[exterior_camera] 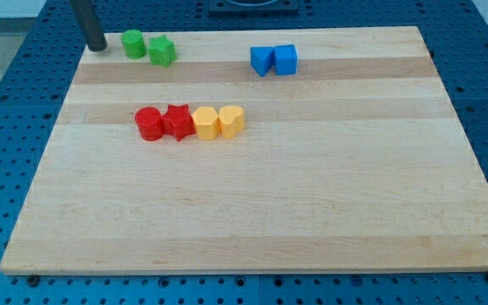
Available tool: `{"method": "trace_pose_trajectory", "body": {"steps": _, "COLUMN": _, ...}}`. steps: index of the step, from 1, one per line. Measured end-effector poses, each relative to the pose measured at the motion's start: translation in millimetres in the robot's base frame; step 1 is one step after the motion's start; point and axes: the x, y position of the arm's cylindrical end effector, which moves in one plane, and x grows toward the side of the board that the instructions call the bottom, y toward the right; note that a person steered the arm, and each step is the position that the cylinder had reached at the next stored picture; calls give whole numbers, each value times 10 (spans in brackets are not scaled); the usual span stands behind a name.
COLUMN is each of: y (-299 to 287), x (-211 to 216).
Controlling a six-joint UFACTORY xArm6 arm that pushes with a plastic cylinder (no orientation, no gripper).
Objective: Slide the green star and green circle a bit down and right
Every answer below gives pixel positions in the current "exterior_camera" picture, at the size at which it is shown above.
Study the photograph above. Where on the green star block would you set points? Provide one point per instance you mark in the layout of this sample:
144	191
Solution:
161	51

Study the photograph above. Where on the green cylinder block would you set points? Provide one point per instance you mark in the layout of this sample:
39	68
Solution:
133	44

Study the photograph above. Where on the red star block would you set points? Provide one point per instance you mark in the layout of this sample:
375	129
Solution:
178	122

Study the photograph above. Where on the yellow heart block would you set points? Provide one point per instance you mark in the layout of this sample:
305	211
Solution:
232	121

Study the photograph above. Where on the yellow hexagon block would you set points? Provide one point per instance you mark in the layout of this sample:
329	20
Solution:
206	121

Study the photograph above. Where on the wooden board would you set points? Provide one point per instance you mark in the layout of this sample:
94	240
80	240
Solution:
357	163

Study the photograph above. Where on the blue triangle block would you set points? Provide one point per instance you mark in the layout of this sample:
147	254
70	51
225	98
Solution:
262	59

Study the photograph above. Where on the red cylinder block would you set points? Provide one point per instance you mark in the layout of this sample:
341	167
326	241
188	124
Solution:
149	123

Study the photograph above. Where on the blue cube block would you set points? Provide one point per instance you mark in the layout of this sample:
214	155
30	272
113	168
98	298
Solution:
285	60

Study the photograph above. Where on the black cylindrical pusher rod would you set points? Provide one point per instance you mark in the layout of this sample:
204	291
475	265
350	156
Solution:
89	24

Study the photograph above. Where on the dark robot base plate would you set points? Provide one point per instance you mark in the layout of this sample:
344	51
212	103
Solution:
235	7

